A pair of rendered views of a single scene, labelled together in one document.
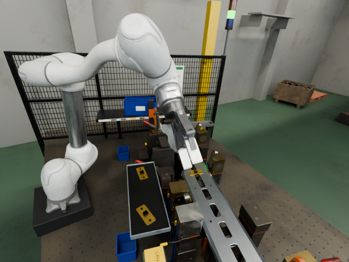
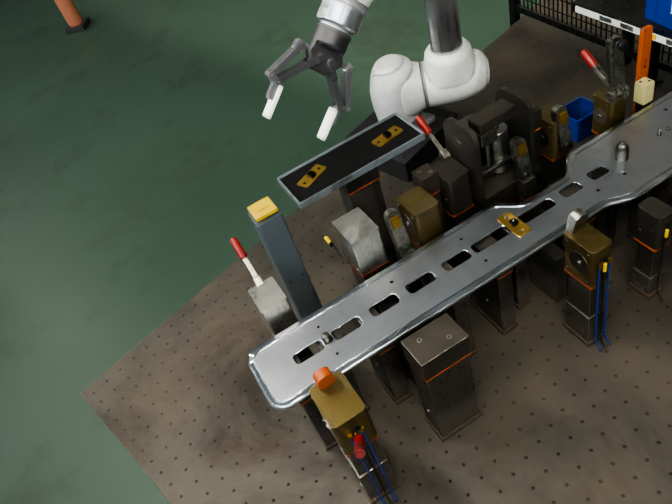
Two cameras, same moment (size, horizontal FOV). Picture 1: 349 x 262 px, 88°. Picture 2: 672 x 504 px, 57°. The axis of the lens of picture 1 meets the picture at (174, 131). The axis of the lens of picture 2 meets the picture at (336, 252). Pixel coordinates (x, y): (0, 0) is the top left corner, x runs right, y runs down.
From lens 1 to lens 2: 131 cm
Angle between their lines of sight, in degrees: 71
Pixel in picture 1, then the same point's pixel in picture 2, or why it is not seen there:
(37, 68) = not seen: outside the picture
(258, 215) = (429, 343)
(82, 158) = (433, 75)
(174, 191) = (402, 199)
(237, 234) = (382, 323)
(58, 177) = (379, 85)
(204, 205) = (424, 264)
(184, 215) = (345, 222)
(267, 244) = (498, 475)
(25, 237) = not seen: hidden behind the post
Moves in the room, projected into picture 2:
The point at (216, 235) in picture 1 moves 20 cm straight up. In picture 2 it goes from (367, 295) to (346, 236)
